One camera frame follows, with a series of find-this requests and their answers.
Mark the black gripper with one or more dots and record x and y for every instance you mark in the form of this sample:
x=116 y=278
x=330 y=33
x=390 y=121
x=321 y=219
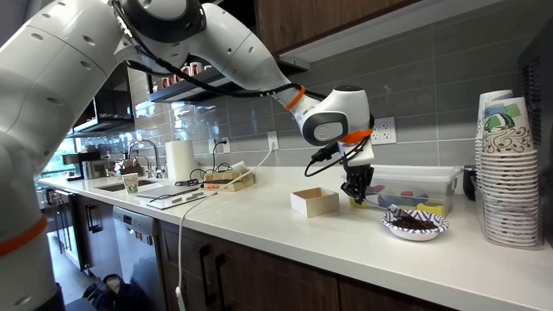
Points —
x=358 y=175

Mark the clear plastic storage container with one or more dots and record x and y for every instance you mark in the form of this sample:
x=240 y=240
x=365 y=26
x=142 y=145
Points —
x=420 y=178

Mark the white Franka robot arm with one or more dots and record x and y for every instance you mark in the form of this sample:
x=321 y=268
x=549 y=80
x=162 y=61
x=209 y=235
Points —
x=57 y=86

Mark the black and white bowl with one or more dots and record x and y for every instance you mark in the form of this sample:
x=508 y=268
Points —
x=415 y=226

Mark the small open wooden box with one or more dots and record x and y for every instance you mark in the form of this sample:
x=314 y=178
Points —
x=313 y=204

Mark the yellow sponge block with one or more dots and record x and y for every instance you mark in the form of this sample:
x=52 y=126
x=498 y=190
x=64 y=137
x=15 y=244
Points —
x=432 y=207

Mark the brown wooden cabinet door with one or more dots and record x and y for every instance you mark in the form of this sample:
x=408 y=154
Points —
x=276 y=282
x=187 y=270
x=390 y=299

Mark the small black container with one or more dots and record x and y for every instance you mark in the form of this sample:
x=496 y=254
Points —
x=470 y=183

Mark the wooden tray with orange labels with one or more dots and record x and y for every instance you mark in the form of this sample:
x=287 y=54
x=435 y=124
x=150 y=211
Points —
x=242 y=183

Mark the brown cardboard box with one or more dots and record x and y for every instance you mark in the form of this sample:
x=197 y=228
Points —
x=225 y=175

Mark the stack of patterned paper cups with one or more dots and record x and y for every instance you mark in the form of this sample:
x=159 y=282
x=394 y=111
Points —
x=510 y=190
x=489 y=100

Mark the wooden upper cabinet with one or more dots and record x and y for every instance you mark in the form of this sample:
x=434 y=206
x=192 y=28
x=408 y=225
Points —
x=321 y=23

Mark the white flat board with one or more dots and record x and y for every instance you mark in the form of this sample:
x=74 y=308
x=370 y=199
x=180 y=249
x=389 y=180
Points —
x=178 y=200

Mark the white paper towel roll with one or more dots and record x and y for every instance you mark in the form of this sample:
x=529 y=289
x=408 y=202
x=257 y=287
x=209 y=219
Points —
x=180 y=161

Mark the black and silver coffee machine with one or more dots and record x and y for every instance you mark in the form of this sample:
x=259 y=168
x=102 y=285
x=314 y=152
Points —
x=541 y=114

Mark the chrome kitchen faucet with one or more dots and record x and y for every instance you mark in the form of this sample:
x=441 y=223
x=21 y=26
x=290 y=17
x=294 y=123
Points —
x=154 y=152

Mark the green printed paper cup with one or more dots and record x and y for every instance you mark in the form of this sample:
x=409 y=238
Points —
x=131 y=183

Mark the grey dishwasher front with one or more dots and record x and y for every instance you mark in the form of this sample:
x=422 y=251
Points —
x=138 y=259

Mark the black microwave oven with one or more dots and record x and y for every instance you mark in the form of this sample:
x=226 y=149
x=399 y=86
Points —
x=109 y=104

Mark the black countertop coffee maker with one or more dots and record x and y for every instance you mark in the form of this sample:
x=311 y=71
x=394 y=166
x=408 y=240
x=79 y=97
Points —
x=91 y=166

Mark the white wall outlet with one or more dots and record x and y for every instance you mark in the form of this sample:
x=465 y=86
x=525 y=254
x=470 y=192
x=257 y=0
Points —
x=384 y=131
x=226 y=147
x=271 y=138

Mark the dark wall shelf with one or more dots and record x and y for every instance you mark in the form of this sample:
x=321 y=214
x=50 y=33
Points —
x=183 y=86

